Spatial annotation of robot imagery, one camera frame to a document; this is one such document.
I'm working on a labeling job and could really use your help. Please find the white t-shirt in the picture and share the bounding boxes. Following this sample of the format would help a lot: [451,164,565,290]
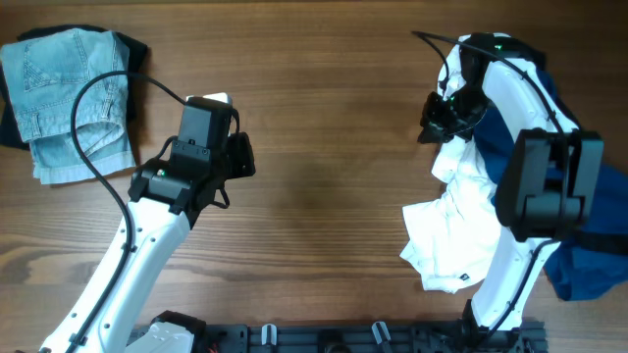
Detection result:
[399,32,511,294]

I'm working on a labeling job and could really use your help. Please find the blue polo shirt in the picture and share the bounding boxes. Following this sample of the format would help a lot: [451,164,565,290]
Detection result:
[473,68,628,302]

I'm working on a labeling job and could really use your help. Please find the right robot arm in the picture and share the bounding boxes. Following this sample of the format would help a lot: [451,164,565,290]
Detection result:
[412,33,602,347]

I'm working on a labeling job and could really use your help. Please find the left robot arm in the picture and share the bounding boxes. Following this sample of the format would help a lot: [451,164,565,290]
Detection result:
[40,92,255,353]

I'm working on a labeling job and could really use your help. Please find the black garment at right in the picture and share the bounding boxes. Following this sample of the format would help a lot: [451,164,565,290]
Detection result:
[573,230,628,256]

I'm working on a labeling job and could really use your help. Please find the folded light blue jeans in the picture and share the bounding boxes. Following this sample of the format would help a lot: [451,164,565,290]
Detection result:
[1,28,134,184]

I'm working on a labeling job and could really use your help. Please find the folded black garment under jeans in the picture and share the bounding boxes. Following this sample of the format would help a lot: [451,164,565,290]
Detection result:
[1,25,148,151]

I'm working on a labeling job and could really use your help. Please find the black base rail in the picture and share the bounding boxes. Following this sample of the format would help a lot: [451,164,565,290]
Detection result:
[127,321,549,353]

